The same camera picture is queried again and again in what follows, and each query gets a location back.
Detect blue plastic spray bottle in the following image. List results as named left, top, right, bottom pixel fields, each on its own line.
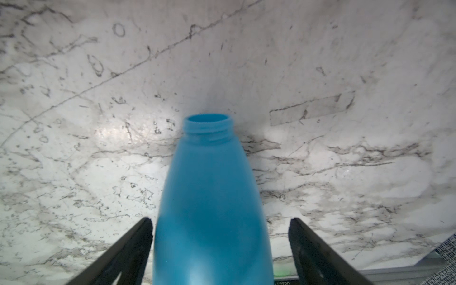
left=153, top=114, right=274, bottom=285

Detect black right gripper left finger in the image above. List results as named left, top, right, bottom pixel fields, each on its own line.
left=68, top=217, right=153, bottom=285

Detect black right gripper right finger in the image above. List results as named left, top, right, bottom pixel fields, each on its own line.
left=288, top=218, right=372, bottom=285

